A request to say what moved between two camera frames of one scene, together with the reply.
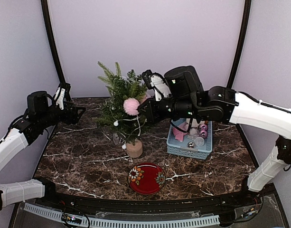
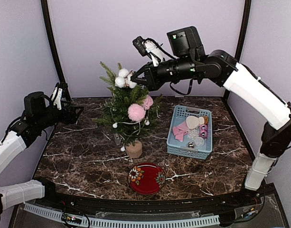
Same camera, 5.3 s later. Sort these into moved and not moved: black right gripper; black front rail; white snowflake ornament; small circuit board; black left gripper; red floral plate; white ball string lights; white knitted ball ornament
Moved: black right gripper; white ball string lights
Not moved: red floral plate; black left gripper; black front rail; white snowflake ornament; small circuit board; white knitted ball ornament
